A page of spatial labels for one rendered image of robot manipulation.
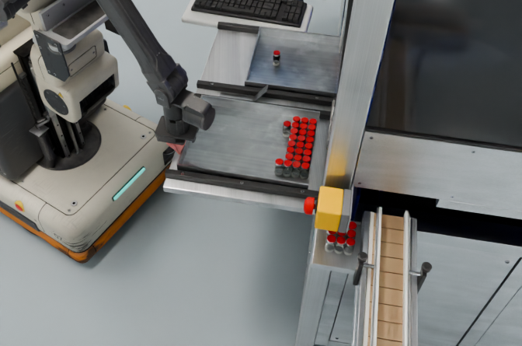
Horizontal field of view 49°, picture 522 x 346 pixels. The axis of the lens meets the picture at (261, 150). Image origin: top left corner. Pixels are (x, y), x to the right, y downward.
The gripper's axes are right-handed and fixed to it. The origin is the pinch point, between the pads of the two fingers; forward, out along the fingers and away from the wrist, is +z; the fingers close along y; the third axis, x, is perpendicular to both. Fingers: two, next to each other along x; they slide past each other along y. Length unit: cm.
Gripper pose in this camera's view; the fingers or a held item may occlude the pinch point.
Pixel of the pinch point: (180, 150)
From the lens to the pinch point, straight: 153.1
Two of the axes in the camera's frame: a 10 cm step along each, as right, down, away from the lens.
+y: 9.8, 1.5, -0.9
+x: 1.7, -7.5, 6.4
